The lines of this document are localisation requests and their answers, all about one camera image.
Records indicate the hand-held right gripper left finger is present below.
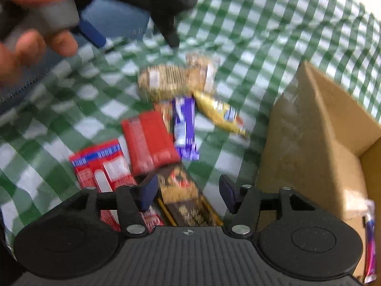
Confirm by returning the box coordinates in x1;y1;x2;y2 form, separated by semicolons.
70;174;160;239

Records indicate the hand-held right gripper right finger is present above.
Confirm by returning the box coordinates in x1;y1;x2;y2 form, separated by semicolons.
219;174;312;239

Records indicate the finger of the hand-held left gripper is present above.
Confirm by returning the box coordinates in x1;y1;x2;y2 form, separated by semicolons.
150;11;181;48
79;17;107;48

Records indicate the dark brown snack bar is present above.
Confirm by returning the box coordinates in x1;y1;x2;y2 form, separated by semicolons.
155;165;224;227

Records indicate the red white snack packet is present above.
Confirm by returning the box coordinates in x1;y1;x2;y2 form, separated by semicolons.
69;152;97;192
84;146;121;233
100;139;165;227

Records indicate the beige oat snack packet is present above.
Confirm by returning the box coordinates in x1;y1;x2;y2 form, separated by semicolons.
185;52;220;93
137;64;191;100

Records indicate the purple snack bar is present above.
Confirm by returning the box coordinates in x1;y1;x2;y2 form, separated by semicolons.
172;96;199;161

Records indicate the orange snack packet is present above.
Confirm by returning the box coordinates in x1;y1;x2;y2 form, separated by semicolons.
154;101;176;142

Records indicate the yellow snack packet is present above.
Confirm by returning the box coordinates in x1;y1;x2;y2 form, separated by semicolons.
193;91;249;138

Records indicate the brown cardboard box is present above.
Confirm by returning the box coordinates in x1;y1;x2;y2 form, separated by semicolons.
255;61;381;283

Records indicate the purple pink snack packet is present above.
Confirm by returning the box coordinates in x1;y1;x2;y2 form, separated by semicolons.
362;199;377;283

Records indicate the green checkered tablecloth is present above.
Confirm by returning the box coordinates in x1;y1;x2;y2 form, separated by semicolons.
0;0;381;248

